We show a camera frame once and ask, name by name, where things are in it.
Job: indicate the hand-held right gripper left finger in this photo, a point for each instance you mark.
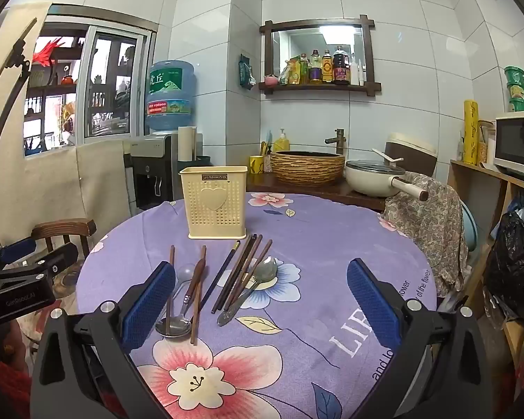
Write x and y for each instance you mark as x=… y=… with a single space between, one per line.
x=150 y=301

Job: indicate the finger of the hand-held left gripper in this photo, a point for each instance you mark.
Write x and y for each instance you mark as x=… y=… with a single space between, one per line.
x=56 y=262
x=19 y=248

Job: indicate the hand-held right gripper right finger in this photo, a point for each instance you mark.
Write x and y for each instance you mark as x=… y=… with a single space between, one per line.
x=373 y=301

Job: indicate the small grey spoon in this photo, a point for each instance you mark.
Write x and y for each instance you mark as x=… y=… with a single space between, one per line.
x=186 y=273

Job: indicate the brown wooden chopstick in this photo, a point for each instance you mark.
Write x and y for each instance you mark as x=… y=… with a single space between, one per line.
x=196 y=314
x=262 y=256

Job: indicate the black chopstick with gold band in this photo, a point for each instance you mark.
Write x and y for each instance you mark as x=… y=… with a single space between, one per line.
x=220 y=273

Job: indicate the dark brown chopstick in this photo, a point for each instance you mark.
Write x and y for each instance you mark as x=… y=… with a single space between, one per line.
x=232 y=270
x=243 y=270

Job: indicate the plain black chopstick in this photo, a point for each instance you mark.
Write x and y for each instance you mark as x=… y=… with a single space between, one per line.
x=238 y=270

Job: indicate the long steel spoon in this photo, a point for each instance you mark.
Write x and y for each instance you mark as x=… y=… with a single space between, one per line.
x=266 y=270

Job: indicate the cream perforated utensil holder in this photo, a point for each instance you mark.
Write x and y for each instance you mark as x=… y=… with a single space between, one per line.
x=214 y=209

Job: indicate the dark wooden stool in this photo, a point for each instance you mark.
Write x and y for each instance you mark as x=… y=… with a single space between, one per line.
x=63 y=228

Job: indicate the beige cloth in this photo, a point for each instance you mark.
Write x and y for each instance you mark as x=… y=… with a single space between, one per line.
x=91 y=183

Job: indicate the purple floral tablecloth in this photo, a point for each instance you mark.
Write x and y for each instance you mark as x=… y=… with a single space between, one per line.
x=297 y=248

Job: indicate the floral draped cloth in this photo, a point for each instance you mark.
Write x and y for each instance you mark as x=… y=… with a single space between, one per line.
x=432 y=218

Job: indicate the dark wooden counter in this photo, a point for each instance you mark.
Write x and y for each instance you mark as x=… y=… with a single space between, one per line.
x=332 y=192

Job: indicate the grey water dispenser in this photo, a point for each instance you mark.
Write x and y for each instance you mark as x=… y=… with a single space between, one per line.
x=150 y=183

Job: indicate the light blue plastic basin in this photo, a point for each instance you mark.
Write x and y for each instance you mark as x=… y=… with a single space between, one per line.
x=470 y=227

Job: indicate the black plastic bag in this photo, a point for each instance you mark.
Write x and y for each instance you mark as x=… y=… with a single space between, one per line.
x=513 y=262

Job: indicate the white ladle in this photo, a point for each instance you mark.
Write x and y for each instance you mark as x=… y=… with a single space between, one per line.
x=386 y=156

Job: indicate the brown and white rice cooker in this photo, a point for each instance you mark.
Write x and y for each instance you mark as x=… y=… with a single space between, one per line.
x=415 y=157

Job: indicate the white paper cup dispenser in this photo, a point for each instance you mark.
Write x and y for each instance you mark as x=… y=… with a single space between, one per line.
x=187 y=144

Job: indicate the bronze faucet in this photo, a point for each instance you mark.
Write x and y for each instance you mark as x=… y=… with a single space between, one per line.
x=340 y=139

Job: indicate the light wooden shelf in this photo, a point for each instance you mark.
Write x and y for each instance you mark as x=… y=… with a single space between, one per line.
x=476 y=170

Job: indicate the yellow cup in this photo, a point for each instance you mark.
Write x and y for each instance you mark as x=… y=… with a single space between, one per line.
x=256 y=166

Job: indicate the small dotted cup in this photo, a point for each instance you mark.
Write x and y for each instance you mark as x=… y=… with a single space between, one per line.
x=267 y=164

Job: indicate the sliding window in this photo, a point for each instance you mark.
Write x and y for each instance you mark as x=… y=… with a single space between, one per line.
x=109 y=96

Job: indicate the yellow soap pump bottle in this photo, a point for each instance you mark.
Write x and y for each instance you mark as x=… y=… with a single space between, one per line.
x=281 y=144

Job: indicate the blue plastic stick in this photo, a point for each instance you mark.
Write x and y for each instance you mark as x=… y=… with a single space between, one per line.
x=268 y=139

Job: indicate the wicker basket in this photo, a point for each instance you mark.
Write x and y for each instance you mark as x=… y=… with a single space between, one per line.
x=487 y=144

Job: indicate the yellow roll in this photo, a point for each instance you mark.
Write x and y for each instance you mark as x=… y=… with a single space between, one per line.
x=471 y=131

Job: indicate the red flower decoration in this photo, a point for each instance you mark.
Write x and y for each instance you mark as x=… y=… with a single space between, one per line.
x=48 y=50

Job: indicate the blue water bottle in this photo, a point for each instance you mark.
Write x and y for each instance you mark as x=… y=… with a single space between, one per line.
x=170 y=96

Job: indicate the white microwave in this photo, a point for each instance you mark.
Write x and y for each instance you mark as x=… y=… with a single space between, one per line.
x=513 y=144

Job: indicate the small white bottle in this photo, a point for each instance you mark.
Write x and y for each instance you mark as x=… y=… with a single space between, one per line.
x=354 y=74
x=362 y=75

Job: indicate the dark soy sauce bottle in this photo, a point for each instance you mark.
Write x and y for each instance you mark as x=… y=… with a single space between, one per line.
x=340 y=70

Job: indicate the brown bottle with orange label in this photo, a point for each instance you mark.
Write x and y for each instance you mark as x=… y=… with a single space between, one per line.
x=327 y=70

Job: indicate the clear bottle with label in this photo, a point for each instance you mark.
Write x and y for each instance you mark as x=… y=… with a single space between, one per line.
x=315 y=72

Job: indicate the green bottle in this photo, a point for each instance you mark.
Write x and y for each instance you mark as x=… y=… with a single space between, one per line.
x=304 y=72

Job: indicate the yellow seasoning packet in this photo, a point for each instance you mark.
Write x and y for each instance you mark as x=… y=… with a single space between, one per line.
x=293 y=74

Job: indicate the pink bowl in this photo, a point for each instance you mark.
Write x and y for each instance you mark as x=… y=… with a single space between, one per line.
x=270 y=80

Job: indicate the stack of green cups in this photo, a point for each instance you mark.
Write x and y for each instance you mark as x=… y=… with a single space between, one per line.
x=518 y=91

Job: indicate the wooden framed mirror shelf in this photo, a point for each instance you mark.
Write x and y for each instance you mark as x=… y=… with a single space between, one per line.
x=323 y=23

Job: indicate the dark green wall packet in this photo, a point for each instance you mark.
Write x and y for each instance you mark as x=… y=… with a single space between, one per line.
x=246 y=74

